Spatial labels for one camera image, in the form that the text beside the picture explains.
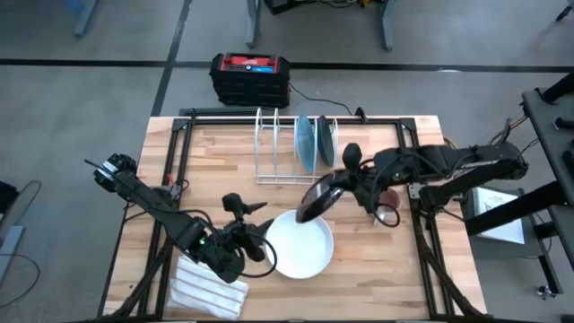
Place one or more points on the black aluminium table frame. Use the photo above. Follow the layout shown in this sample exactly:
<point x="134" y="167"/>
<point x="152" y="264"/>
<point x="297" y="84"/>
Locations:
<point x="381" y="120"/>

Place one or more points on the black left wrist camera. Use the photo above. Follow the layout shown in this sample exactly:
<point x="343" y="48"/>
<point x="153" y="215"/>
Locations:
<point x="233" y="203"/>

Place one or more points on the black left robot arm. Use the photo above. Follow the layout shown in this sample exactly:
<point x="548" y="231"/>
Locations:
<point x="152" y="202"/>

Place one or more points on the blue round plate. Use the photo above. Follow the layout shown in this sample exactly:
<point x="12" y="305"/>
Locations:
<point x="306" y="143"/>

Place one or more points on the blue grey desk leg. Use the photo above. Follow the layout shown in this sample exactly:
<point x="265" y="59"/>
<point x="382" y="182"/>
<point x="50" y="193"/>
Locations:
<point x="85" y="18"/>

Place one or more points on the white shallow bowl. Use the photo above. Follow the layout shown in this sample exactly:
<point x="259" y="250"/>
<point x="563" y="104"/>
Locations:
<point x="300" y="251"/>

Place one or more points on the white paper booklet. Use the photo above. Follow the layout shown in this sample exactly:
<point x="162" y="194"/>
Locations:
<point x="498" y="215"/>

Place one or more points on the white striped towel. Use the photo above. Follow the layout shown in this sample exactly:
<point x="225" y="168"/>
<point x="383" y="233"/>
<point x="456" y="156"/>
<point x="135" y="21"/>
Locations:
<point x="202" y="291"/>

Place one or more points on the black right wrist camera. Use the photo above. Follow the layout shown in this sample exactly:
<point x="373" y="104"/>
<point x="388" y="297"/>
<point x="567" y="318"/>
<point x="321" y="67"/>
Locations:
<point x="352" y="154"/>

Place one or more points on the red black power station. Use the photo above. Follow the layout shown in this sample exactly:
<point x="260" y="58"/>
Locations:
<point x="249" y="81"/>

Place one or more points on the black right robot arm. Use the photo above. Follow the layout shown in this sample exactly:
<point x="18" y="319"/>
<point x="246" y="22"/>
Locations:
<point x="471" y="161"/>

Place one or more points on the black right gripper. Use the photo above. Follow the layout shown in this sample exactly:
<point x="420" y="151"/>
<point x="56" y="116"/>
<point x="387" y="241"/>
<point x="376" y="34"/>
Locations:
<point x="367" y="186"/>

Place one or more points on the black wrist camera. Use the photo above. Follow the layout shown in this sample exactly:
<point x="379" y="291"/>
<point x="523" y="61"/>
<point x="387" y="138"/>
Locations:
<point x="233" y="203"/>
<point x="352" y="154"/>

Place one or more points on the white mug with lettering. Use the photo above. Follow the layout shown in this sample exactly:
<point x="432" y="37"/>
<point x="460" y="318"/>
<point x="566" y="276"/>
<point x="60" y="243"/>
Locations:
<point x="391" y="197"/>

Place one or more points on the black side table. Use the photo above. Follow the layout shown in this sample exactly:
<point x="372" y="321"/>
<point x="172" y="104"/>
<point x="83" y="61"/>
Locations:
<point x="551" y="121"/>

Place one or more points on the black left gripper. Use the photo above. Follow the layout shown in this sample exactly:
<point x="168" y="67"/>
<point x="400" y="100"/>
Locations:
<point x="224" y="253"/>

